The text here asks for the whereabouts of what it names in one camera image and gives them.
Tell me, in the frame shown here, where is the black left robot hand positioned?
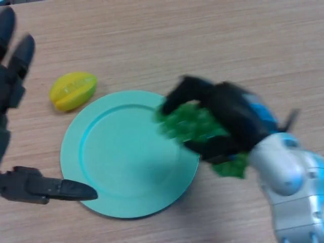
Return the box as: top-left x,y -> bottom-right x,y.
0,6 -> 99,205

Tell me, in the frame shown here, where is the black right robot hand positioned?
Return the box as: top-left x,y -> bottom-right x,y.
160,75 -> 279,165

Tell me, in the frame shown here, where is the green grape bunch with leaf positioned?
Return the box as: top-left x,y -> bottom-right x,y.
153,100 -> 250,179

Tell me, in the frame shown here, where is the round green plate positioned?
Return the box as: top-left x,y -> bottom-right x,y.
60,90 -> 200,220

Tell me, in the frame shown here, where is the yellow green starfruit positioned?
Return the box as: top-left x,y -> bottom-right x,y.
49,71 -> 98,112

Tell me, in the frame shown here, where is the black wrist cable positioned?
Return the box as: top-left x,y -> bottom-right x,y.
279,108 -> 300,134

